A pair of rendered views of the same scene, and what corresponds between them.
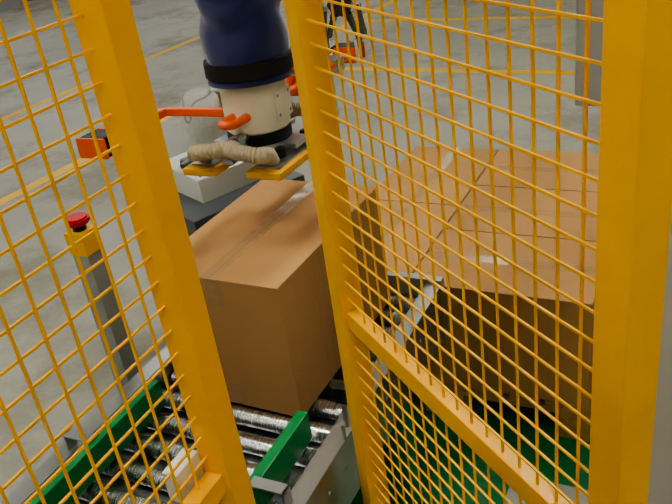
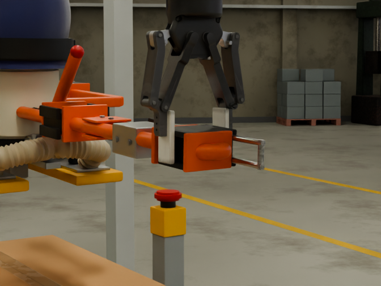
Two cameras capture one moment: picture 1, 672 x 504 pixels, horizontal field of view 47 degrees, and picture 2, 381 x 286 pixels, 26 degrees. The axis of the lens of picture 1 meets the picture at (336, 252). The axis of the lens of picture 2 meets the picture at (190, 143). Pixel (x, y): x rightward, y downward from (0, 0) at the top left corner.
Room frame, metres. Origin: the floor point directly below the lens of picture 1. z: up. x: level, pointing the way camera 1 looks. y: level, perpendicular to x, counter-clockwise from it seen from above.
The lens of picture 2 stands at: (2.96, -1.12, 1.38)
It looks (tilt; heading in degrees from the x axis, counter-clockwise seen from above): 6 degrees down; 117
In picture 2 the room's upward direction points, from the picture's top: straight up
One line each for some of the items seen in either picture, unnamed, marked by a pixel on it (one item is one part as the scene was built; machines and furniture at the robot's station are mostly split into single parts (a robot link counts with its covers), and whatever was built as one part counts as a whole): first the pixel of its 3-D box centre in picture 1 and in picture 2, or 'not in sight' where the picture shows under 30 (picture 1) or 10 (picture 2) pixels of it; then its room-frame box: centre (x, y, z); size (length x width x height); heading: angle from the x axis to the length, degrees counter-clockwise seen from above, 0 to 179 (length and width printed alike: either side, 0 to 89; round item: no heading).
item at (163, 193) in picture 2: (78, 222); (168, 198); (1.98, 0.70, 1.02); 0.07 x 0.07 x 0.04
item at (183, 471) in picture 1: (184, 475); not in sight; (0.91, 0.29, 1.02); 0.06 x 0.03 x 0.06; 151
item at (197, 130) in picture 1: (203, 117); not in sight; (2.83, 0.42, 1.01); 0.18 x 0.16 x 0.22; 146
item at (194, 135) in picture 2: (349, 52); (191, 147); (2.47, -0.14, 1.26); 0.08 x 0.07 x 0.05; 152
